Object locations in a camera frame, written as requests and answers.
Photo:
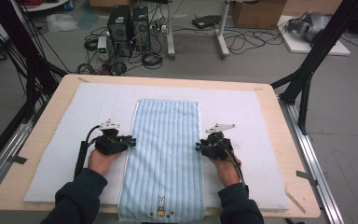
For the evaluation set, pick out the white desk leg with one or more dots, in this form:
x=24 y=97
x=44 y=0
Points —
x=222 y=34
x=170 y=31

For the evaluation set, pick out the person's right hand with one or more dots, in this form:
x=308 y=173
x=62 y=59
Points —
x=228 y=171

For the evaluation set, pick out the clear plastic bag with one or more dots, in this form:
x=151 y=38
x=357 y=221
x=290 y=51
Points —
x=61 y=22

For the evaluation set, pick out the grey headset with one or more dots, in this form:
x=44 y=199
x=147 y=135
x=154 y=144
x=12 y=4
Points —
x=310 y=25

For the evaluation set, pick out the black tape piece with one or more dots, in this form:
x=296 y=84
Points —
x=18 y=159
x=306 y=176

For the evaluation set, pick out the large black computer tower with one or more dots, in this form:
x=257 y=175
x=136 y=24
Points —
x=119 y=31

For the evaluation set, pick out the black frame stand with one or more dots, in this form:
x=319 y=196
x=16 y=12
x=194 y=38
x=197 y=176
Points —
x=34 y=71
x=307 y=68

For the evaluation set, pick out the teal floor sheet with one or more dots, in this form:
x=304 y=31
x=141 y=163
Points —
x=87 y=20

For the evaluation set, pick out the blue striped towel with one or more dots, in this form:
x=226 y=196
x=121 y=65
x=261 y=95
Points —
x=164 y=161

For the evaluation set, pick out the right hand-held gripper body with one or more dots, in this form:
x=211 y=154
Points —
x=219 y=147

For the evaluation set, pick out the white grid mat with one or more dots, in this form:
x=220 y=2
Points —
x=90 y=105

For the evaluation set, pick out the brown cardboard box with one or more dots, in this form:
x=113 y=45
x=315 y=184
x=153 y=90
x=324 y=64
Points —
x=258 y=14

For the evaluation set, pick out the white power strip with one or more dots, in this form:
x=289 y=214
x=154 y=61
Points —
x=159 y=28

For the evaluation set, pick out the white floor board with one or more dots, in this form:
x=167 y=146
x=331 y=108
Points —
x=298 y=46

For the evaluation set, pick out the person's left hand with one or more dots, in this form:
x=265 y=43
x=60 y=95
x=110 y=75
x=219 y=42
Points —
x=101 y=161

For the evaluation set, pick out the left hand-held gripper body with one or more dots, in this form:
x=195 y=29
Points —
x=112 y=143

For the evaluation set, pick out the slim black computer tower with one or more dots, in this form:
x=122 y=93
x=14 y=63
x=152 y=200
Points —
x=141 y=28

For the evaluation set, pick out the white power supply box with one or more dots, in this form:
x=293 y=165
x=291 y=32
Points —
x=103 y=48

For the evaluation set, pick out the thin wooden stick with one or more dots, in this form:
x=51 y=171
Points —
x=296 y=202

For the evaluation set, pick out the white round table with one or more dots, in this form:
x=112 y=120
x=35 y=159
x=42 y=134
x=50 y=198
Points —
x=48 y=5

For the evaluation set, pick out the aluminium rail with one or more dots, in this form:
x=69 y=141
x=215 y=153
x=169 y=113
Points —
x=0 y=165
x=320 y=180

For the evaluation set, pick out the flat black device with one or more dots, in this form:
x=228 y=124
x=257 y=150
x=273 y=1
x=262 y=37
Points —
x=205 y=21

